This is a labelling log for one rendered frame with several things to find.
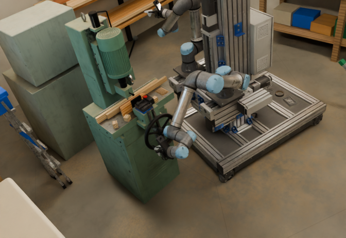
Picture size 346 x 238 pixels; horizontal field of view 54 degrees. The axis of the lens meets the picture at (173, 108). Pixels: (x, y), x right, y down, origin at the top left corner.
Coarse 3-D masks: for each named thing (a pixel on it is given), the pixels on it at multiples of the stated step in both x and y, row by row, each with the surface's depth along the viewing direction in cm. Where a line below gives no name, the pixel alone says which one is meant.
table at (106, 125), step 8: (152, 96) 263; (160, 96) 261; (168, 96) 262; (160, 104) 259; (120, 112) 253; (160, 112) 251; (104, 120) 249; (112, 120) 247; (120, 120) 246; (136, 120) 247; (104, 128) 242; (112, 128) 240; (120, 128) 239; (128, 128) 245; (144, 128) 243; (112, 136) 237
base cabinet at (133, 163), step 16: (96, 128) 279; (112, 144) 269; (144, 144) 264; (112, 160) 294; (128, 160) 261; (144, 160) 271; (160, 160) 286; (176, 160) 302; (128, 176) 284; (144, 176) 279; (160, 176) 294; (176, 176) 312; (144, 192) 288
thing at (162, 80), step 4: (164, 76) 275; (160, 80) 271; (164, 80) 275; (152, 84) 268; (156, 84) 270; (160, 84) 273; (148, 88) 265; (152, 88) 268; (140, 92) 262; (144, 92) 264; (148, 92) 267; (116, 108) 251; (108, 112) 249; (112, 112) 249; (116, 112) 252; (108, 116) 248
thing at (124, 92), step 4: (116, 84) 252; (116, 88) 251; (120, 88) 247; (124, 88) 247; (128, 88) 246; (116, 92) 256; (120, 92) 250; (124, 92) 245; (128, 92) 247; (132, 92) 250; (124, 96) 249; (128, 96) 248
